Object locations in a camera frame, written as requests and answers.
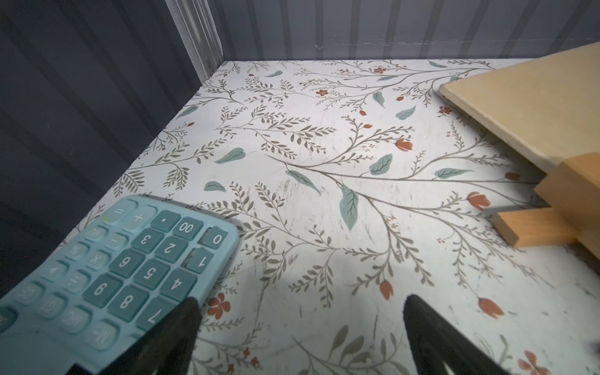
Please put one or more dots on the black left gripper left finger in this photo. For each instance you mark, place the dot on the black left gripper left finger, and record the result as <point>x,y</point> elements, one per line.
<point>166,348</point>

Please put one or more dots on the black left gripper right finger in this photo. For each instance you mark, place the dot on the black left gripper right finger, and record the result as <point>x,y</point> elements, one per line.
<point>439,348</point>

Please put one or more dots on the large plywood board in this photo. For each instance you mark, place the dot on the large plywood board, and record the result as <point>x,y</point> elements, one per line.
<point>547,109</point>

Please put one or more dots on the wooden easel under boards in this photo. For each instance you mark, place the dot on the wooden easel under boards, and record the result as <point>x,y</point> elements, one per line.
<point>572,215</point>

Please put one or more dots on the teal desk calculator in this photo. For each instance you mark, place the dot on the teal desk calculator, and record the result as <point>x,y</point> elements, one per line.
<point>110,284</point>

